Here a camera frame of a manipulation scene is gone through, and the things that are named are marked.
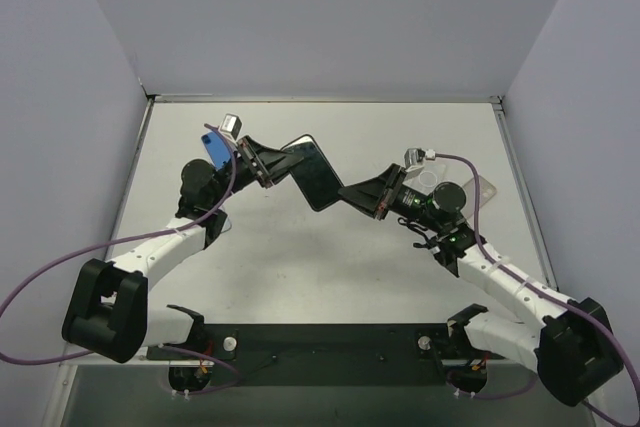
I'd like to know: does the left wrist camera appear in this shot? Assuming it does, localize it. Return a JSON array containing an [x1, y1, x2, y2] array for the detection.
[[218, 113, 243, 142]]

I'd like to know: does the clear phone case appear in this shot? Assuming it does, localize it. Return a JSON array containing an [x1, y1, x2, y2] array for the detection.
[[403, 160, 447, 195], [462, 175, 497, 211]]

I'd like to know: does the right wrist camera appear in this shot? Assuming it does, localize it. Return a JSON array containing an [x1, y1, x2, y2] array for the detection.
[[404, 147, 436, 177]]

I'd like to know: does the black phone with blue back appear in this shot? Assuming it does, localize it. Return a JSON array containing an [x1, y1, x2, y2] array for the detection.
[[201, 129, 236, 171]]

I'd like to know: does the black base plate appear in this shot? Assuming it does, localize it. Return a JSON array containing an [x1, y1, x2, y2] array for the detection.
[[145, 322, 509, 388]]

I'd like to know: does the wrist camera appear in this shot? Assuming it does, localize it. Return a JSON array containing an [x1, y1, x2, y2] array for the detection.
[[218, 113, 243, 142], [404, 147, 436, 177]]

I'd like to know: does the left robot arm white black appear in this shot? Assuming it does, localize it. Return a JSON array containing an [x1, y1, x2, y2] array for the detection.
[[61, 136, 304, 363]]

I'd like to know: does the aluminium front rail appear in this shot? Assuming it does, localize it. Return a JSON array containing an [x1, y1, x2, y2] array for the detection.
[[59, 346, 506, 367]]

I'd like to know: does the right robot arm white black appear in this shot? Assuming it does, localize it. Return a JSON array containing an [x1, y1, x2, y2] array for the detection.
[[338, 164, 624, 406]]

